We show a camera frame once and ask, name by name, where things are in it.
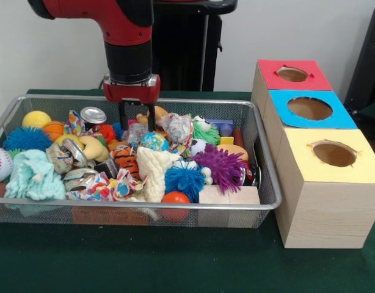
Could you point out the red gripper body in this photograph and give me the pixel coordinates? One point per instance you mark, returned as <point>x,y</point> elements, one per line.
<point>132,93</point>

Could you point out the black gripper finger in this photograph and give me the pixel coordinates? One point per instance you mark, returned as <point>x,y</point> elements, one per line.
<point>123,117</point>
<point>151,117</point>

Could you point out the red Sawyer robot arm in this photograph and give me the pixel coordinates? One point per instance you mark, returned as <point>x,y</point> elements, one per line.
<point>128,45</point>

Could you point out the shallow mesh bin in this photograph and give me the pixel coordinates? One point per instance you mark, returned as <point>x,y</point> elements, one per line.
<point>53,216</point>

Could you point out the wooden box with three holes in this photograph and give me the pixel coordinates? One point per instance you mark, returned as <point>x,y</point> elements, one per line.
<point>328,213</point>

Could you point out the globe print ball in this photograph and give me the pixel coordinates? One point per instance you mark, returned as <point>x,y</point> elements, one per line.
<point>154,142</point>

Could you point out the black soda can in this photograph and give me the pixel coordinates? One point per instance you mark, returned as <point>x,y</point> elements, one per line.
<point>93,116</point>

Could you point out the green spiky ball with eyes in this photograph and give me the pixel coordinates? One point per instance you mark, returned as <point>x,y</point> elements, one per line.
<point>206,131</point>

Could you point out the small soccer ball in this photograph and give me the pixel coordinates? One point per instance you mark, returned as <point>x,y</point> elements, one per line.
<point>199,147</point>

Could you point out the blue spiky ball with eyes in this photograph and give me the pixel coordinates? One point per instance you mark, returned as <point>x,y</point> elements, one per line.
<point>184,180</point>

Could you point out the smooth orange ball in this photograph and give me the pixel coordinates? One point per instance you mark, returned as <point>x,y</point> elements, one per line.
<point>175,198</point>

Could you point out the yellow ball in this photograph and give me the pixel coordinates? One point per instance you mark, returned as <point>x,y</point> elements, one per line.
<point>36,119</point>

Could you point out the purple spiky ball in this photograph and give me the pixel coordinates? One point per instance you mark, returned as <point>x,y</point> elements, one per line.
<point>224,168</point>

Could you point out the mint green cloth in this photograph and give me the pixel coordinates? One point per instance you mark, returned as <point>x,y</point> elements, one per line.
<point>34,180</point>

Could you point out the dark green table cloth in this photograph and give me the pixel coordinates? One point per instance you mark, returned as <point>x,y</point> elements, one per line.
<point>144,262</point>

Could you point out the green covered side table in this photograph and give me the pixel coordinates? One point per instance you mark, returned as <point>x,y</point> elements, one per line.
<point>373,111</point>

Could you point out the black upright stand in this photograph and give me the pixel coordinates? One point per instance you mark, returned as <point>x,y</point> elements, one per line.
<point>367,61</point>

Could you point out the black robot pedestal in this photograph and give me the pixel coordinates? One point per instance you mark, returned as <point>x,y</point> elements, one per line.
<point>187,61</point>

